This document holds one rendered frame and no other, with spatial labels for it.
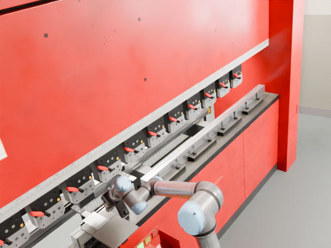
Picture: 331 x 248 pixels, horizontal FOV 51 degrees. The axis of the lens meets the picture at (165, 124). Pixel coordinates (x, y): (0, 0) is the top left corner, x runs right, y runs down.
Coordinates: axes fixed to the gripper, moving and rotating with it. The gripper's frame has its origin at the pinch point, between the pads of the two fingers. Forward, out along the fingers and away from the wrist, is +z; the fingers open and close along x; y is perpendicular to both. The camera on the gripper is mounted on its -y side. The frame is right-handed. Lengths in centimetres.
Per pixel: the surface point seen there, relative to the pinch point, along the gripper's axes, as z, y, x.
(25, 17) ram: -80, 70, 11
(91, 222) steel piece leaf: 7.2, 1.7, 9.7
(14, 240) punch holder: -13, 12, 48
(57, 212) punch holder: -10.0, 12.6, 25.7
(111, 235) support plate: -2.9, -11.4, 8.8
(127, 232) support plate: -6.1, -15.3, 2.0
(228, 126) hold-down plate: 20, 3, -129
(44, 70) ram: -62, 56, 10
